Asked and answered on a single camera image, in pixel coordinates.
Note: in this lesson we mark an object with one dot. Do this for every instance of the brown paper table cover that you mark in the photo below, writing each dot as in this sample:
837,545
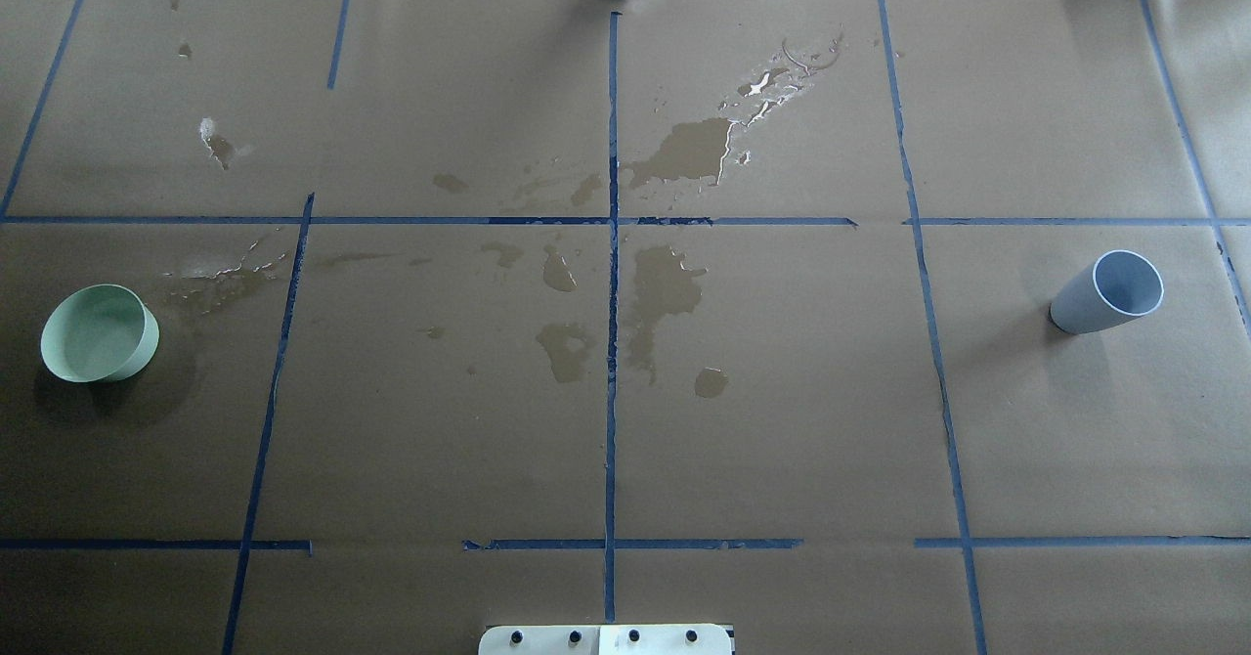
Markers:
488,312

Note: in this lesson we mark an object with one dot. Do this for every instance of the blue-grey plastic cup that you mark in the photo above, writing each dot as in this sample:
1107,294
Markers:
1119,287

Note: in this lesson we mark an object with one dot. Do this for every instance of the light green bowl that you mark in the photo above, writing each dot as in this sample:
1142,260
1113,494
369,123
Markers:
101,334

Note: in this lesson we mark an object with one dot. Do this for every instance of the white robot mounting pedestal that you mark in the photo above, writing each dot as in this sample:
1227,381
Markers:
699,638

